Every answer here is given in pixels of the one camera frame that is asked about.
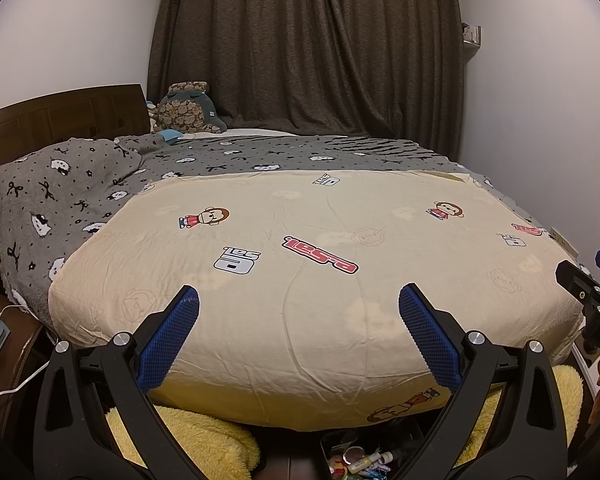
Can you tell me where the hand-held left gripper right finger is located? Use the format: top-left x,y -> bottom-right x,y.
392,283 -> 568,480

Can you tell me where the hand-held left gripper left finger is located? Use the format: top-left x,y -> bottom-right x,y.
32,285 -> 201,480

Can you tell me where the box of small bottles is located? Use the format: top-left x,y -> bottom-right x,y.
320,417 -> 441,480

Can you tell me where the yellow fluffy blanket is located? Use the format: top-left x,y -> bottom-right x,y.
102,365 -> 583,480

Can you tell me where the cream cartoon printed blanket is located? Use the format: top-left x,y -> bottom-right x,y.
47,170 -> 586,433

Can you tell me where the white tube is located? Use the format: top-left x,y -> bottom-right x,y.
347,452 -> 396,476

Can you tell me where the brown leather stool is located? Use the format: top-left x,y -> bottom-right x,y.
0,292 -> 51,461

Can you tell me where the grey cat printed blanket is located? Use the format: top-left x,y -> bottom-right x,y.
0,132 -> 556,326

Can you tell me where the bear patterned plush toy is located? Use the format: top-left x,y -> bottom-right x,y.
147,80 -> 228,135

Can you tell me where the brown wooden headboard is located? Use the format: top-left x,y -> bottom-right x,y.
0,84 -> 153,171

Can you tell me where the dark brown curtain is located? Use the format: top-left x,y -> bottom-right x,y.
147,0 -> 466,168

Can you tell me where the white wall socket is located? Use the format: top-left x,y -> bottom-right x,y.
550,227 -> 578,256

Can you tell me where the white charging cable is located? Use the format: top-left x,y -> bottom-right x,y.
0,305 -> 51,401

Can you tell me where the white wall shelf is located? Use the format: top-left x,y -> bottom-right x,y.
460,22 -> 483,48

